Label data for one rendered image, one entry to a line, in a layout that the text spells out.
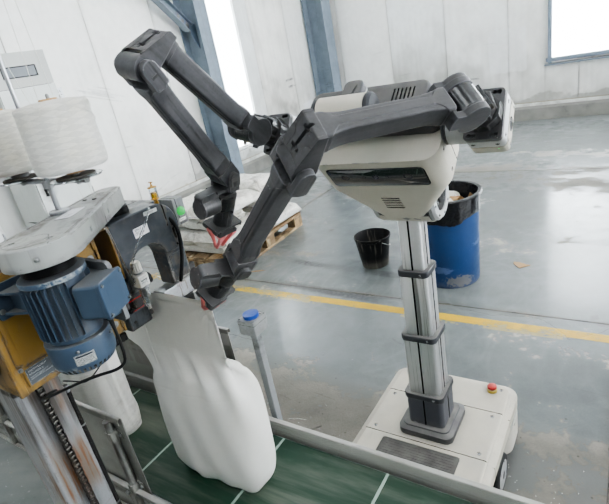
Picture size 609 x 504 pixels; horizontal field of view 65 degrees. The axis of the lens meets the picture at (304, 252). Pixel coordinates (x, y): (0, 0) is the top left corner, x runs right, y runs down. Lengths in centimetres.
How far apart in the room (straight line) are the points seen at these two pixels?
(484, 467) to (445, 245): 177
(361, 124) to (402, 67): 859
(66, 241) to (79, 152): 20
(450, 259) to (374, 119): 251
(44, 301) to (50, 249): 13
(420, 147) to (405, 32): 821
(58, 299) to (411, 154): 91
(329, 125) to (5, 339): 92
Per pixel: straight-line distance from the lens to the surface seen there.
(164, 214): 159
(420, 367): 185
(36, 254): 114
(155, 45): 114
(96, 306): 117
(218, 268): 124
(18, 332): 138
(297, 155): 92
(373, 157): 133
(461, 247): 338
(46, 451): 158
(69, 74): 626
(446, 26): 923
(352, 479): 175
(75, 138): 120
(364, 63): 982
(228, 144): 725
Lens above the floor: 168
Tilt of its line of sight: 22 degrees down
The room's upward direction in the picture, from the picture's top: 11 degrees counter-clockwise
